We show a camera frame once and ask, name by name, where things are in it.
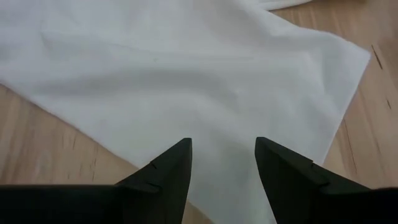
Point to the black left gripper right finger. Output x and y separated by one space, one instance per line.
304 196

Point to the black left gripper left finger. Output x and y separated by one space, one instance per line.
149 199

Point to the white garment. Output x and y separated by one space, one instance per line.
186 77

